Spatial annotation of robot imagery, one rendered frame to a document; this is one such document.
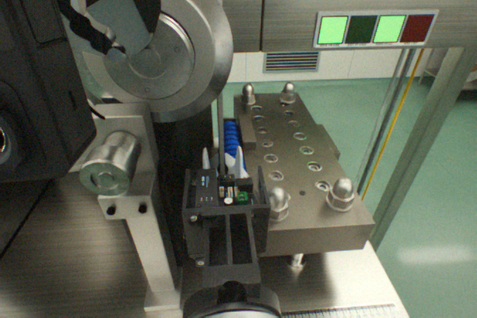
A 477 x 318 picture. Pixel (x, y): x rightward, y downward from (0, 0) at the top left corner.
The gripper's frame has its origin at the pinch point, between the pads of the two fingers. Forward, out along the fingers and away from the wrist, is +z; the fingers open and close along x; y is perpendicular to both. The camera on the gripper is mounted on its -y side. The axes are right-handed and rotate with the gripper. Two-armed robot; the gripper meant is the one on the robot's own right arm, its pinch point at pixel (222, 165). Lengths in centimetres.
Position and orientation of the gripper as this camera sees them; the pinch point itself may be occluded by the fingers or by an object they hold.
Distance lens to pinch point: 37.1
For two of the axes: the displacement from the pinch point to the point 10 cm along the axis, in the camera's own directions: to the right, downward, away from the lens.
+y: 0.0, -8.1, -5.9
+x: -10.0, 0.4, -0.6
